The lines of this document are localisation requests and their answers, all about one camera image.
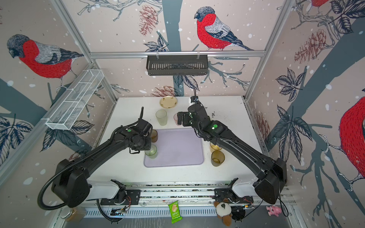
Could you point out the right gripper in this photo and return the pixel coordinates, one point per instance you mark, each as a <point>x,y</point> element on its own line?
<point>187,114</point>

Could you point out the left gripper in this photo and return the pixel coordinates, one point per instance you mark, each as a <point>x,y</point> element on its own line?
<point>147,147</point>

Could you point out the small brown textured cup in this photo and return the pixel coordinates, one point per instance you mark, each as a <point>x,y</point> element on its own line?
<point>154,136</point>

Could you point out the small green ribbed cup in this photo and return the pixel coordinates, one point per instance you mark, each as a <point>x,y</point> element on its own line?
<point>152,153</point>

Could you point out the tall pale green cup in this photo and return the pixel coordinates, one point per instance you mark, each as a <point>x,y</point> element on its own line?
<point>162,117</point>

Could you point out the yellow amber cup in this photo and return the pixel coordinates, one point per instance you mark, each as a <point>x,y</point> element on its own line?
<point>214,148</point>

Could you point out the dark olive cup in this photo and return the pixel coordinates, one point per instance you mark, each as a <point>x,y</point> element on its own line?
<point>217,158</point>

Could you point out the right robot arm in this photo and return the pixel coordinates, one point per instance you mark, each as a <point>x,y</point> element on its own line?
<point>271,174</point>

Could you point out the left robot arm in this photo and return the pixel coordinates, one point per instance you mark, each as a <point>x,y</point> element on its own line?
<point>72,184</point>

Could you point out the lilac plastic tray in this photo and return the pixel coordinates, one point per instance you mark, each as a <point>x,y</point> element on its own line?
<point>176,147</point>

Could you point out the pink clear cup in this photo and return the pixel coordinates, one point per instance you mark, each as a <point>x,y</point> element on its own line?
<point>176,119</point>

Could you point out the cream patterned saucer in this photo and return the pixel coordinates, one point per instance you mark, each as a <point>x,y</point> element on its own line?
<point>168,102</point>

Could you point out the green snack packet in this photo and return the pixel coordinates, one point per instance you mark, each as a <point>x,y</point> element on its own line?
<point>175,212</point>

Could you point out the plush toy dog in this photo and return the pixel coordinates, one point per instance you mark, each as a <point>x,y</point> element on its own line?
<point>224,211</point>

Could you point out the glass jar with lid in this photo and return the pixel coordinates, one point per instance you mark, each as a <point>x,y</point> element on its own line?
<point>73,214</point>

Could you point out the pink plush toy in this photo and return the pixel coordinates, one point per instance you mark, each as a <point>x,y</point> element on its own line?
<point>274,210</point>

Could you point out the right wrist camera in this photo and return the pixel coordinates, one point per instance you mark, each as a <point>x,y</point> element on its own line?
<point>194,99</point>

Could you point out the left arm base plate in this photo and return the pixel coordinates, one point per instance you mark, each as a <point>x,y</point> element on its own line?
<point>124,197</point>

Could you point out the black hanging wire basket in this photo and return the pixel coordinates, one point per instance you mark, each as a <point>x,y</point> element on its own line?
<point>177,65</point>

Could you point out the white wire mesh shelf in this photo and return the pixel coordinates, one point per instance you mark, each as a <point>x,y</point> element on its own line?
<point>76,99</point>

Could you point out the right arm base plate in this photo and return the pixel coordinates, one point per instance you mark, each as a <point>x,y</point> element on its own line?
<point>228,194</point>

